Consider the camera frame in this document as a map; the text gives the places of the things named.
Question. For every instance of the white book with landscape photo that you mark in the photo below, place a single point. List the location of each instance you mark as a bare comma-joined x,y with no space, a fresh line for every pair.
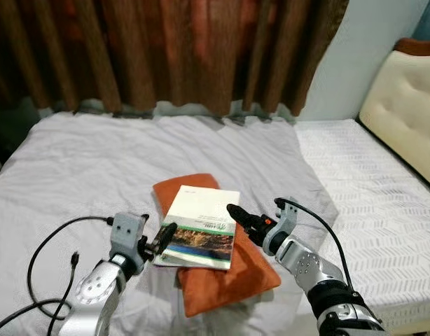
201,210

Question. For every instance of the orange pillow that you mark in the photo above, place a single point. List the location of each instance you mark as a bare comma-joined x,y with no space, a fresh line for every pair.
229,283

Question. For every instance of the grey duvet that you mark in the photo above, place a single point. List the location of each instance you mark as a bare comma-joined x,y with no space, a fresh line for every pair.
96,168

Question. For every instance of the white patterned mattress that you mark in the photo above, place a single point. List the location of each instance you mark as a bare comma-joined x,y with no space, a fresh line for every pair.
372,182

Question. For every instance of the brown pleated curtain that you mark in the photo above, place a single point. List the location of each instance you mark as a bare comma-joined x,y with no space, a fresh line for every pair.
166,49

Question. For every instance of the cream tufted headboard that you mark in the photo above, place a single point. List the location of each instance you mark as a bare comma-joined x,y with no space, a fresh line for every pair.
411,105

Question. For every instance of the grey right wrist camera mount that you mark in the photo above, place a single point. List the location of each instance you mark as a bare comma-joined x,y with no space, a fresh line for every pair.
285,220

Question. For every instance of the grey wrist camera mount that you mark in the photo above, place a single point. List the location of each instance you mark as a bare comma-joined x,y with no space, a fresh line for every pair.
285,220
127,234

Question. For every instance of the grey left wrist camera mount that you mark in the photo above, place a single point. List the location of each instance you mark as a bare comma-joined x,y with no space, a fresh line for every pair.
127,234

